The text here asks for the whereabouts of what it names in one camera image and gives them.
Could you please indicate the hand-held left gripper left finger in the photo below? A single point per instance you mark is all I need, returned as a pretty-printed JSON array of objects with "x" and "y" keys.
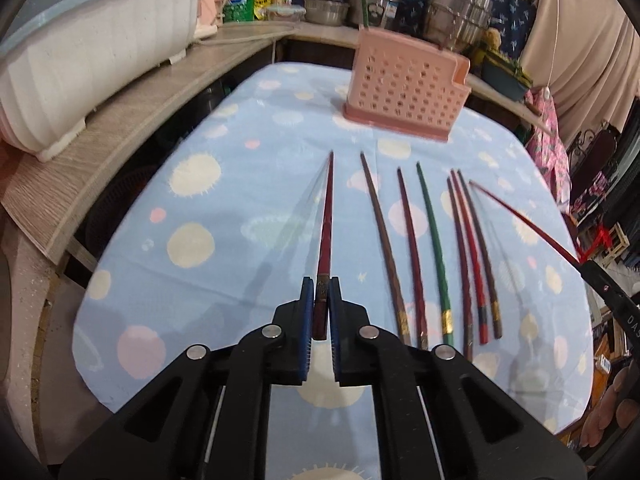
[{"x": 306, "y": 310}]

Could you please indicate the green canister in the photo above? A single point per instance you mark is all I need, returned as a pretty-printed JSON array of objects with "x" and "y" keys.
[{"x": 239, "y": 5}]

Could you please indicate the yellow packet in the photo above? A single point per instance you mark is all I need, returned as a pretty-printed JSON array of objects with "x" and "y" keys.
[{"x": 262, "y": 2}]

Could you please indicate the dark wooden chair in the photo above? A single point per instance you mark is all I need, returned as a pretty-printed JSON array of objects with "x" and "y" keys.
[{"x": 597, "y": 160}]

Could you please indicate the brown chopstick gold band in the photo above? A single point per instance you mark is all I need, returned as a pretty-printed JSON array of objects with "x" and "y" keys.
[{"x": 482, "y": 255}]

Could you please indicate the long brown chopstick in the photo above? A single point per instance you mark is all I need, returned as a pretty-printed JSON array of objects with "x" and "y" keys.
[{"x": 382, "y": 230}]

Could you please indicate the dark brown chopstick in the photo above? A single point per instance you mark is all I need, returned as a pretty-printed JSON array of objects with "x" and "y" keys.
[{"x": 461, "y": 260}]

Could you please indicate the person's right hand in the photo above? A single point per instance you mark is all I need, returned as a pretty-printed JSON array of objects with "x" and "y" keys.
[{"x": 602, "y": 410}]

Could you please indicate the bright red chopstick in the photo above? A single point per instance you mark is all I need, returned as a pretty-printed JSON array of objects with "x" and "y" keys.
[
  {"x": 470, "y": 250},
  {"x": 530, "y": 222}
]

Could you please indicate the steel rice cooker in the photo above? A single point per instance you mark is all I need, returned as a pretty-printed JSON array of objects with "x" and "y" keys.
[{"x": 382, "y": 5}]

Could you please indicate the pink floral cloth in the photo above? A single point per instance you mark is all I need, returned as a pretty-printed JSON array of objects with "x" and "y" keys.
[{"x": 550, "y": 145}]

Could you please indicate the small steel pot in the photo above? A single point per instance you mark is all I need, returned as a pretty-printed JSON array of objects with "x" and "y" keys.
[{"x": 325, "y": 10}]

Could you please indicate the dark red chopstick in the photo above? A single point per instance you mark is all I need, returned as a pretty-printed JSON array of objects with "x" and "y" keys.
[
  {"x": 412, "y": 245},
  {"x": 327, "y": 220}
]

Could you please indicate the stack of blue bowls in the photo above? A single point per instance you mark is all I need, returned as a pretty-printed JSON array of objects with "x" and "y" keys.
[{"x": 505, "y": 77}]

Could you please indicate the steel steamer pot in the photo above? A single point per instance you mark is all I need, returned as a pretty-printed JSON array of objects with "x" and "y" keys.
[{"x": 457, "y": 15}]

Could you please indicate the grey wooden counter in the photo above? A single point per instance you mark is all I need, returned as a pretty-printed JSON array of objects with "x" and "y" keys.
[{"x": 125, "y": 125}]

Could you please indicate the clear food container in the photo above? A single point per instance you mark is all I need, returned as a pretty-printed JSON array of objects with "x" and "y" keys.
[{"x": 286, "y": 12}]

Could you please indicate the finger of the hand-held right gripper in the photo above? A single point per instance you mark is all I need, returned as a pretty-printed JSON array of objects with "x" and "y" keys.
[{"x": 612, "y": 300}]

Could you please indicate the white dish rack blue lid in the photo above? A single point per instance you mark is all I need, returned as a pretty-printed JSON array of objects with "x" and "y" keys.
[{"x": 100, "y": 60}]

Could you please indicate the beige curtain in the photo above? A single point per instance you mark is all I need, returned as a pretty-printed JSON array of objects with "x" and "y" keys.
[{"x": 590, "y": 35}]

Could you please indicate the green chopstick gold band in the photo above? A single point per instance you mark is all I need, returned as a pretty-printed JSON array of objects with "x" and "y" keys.
[{"x": 434, "y": 240}]

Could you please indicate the pink perforated utensil basket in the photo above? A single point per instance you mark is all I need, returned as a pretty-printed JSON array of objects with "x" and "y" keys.
[{"x": 400, "y": 85}]

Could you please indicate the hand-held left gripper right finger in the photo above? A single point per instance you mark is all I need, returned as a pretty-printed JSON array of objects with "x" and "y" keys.
[{"x": 334, "y": 325}]

